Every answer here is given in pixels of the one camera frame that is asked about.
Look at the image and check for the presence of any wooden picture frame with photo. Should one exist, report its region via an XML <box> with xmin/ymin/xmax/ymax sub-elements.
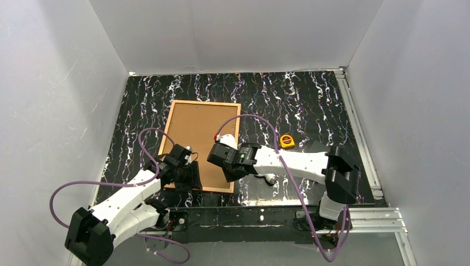
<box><xmin>165</xmin><ymin>100</ymin><xmax>241</xmax><ymax>194</ymax></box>

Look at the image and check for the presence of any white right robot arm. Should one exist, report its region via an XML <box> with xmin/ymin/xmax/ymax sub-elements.
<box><xmin>207</xmin><ymin>141</ymin><xmax>361</xmax><ymax>229</ymax></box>

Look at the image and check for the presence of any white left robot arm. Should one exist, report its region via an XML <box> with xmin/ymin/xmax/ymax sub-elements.
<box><xmin>64</xmin><ymin>144</ymin><xmax>201</xmax><ymax>265</ymax></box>

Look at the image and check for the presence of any white plastic spray nozzle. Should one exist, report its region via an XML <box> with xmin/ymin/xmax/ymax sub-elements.
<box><xmin>254</xmin><ymin>173</ymin><xmax>277</xmax><ymax>186</ymax></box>

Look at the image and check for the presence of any yellow tape measure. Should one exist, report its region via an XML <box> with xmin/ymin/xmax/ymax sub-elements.
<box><xmin>279</xmin><ymin>134</ymin><xmax>295</xmax><ymax>149</ymax></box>

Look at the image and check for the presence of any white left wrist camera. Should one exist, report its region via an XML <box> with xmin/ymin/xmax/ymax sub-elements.
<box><xmin>183</xmin><ymin>146</ymin><xmax>192</xmax><ymax>165</ymax></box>

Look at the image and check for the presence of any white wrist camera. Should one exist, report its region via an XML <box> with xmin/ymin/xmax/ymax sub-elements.
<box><xmin>183</xmin><ymin>146</ymin><xmax>192</xmax><ymax>165</ymax></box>
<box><xmin>214</xmin><ymin>134</ymin><xmax>238</xmax><ymax>150</ymax></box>

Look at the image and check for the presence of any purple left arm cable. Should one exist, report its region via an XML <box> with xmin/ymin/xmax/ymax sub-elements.
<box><xmin>49</xmin><ymin>127</ymin><xmax>192</xmax><ymax>265</ymax></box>

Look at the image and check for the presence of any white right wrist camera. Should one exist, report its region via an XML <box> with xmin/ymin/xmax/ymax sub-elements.
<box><xmin>214</xmin><ymin>134</ymin><xmax>238</xmax><ymax>150</ymax></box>

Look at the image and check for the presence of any aluminium rail base frame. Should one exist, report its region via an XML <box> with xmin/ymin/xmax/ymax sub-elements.
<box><xmin>138</xmin><ymin>206</ymin><xmax>416</xmax><ymax>265</ymax></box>

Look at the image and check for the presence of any aluminium side rail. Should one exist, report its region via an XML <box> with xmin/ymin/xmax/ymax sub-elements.
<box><xmin>334</xmin><ymin>68</ymin><xmax>384</xmax><ymax>200</ymax></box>

